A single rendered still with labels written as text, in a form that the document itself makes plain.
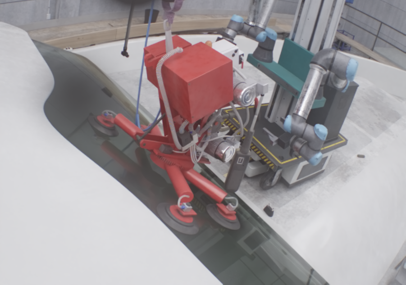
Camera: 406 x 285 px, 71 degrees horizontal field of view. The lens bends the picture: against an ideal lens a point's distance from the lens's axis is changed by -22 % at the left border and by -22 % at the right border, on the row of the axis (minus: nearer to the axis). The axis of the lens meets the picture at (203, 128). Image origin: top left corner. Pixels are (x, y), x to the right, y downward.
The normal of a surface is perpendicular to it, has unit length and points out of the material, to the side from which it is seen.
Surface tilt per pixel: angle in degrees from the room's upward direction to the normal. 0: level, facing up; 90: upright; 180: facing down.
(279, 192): 0
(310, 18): 90
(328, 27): 90
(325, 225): 12
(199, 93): 90
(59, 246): 21
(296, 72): 90
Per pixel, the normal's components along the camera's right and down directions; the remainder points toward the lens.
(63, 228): 0.48, -0.83
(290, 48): -0.83, 0.14
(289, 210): 0.21, -0.82
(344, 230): 0.44, -0.55
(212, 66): -0.07, -0.70
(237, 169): 0.06, 0.55
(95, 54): 0.62, 0.53
